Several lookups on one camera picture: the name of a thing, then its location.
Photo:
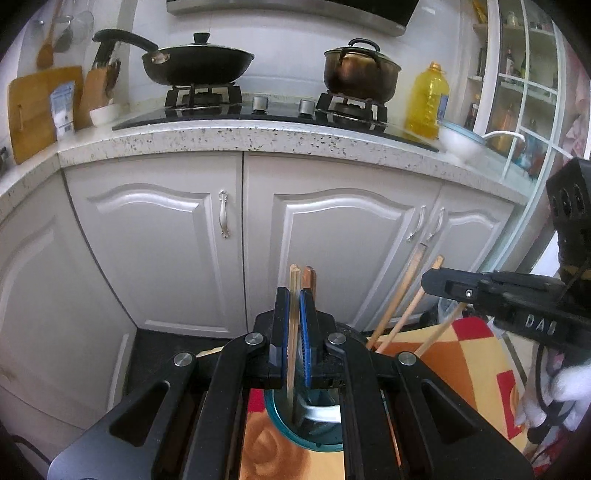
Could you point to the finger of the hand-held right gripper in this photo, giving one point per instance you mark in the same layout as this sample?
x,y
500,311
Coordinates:
x,y
455,288

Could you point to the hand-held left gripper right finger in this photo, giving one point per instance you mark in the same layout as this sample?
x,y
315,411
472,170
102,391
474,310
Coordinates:
x,y
305,341

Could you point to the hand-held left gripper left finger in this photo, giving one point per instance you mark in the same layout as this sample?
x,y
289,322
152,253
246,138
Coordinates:
x,y
286,323

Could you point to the blue glass cup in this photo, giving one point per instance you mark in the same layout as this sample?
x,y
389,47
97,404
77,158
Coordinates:
x,y
314,434

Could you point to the person's right hand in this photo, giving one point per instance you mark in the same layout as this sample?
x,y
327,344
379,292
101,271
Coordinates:
x,y
575,385

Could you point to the orange checkered mat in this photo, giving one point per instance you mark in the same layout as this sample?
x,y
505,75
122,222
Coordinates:
x,y
461,369

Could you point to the blue container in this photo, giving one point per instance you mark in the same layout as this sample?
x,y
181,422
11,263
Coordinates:
x,y
526,154

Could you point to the wide white cabinet door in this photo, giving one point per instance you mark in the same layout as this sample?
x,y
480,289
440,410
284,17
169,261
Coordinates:
x,y
332,240

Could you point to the amber jar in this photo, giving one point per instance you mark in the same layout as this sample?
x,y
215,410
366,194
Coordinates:
x,y
503,127

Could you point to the white bowl blue rim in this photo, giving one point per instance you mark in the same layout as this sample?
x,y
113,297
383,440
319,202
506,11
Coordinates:
x,y
457,145

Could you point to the yellow oil bottle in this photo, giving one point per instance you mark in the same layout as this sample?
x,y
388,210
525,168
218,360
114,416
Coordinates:
x,y
425,106

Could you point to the speckled stone countertop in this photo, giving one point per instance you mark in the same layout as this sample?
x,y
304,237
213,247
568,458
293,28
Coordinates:
x,y
231,138

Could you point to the white glass display cabinet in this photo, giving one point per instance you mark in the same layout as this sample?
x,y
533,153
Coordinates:
x,y
494,46

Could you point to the black gas stove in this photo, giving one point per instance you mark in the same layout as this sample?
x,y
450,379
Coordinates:
x,y
277,120

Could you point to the brown stockpot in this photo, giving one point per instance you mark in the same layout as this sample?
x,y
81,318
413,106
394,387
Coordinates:
x,y
360,81

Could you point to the curved white cabinet door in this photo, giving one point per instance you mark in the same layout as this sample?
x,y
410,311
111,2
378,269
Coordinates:
x,y
46,300

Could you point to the brown stockpot lid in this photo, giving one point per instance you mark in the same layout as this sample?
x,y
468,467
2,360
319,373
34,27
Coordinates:
x,y
364,53

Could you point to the black wok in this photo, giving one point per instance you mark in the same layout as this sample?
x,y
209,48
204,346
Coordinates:
x,y
194,71

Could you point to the small white bowl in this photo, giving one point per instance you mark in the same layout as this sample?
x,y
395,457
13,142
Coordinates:
x,y
105,115

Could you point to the black wok lid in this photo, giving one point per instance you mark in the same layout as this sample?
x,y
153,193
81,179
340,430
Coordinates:
x,y
203,48

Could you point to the wooden knife block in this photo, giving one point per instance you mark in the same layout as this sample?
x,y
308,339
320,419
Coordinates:
x,y
92,99

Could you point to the blue white packet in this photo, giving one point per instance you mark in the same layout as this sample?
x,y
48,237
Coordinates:
x,y
63,110

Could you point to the steel range hood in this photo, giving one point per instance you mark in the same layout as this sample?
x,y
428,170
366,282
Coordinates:
x,y
277,9

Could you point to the wooden cutting board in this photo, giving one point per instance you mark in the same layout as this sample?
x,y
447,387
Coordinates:
x,y
32,115

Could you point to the wooden spatula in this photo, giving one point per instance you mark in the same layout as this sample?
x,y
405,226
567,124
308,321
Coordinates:
x,y
46,53

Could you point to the metal strainer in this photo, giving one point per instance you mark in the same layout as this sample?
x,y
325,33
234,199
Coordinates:
x,y
64,34

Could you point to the black curved frame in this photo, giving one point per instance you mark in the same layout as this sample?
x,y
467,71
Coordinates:
x,y
30,450

